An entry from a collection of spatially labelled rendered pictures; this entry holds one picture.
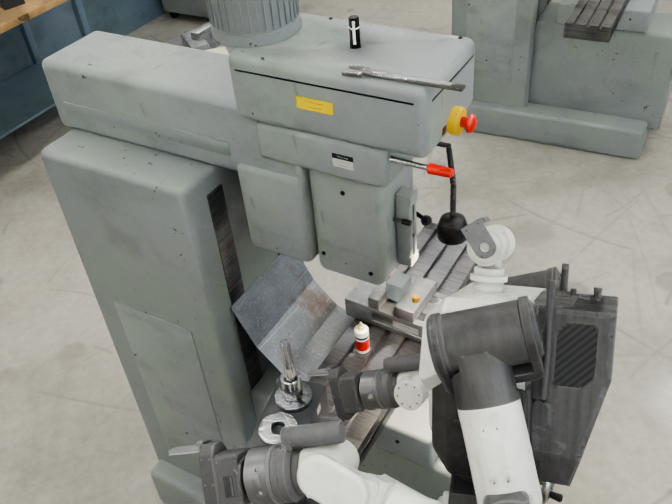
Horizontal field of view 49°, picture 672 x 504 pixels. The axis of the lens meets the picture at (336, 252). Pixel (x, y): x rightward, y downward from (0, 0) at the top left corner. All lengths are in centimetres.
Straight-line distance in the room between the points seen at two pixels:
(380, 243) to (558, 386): 67
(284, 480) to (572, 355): 47
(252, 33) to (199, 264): 63
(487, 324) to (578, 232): 316
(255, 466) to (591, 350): 54
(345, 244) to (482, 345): 79
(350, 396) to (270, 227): 47
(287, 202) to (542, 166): 308
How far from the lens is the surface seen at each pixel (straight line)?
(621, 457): 321
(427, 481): 222
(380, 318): 219
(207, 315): 207
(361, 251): 176
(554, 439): 124
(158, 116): 191
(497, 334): 104
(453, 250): 248
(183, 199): 183
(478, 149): 482
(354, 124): 153
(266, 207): 182
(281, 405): 179
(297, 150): 166
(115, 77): 196
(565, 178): 460
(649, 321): 375
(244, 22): 163
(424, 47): 158
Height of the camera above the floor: 254
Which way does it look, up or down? 39 degrees down
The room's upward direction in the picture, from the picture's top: 6 degrees counter-clockwise
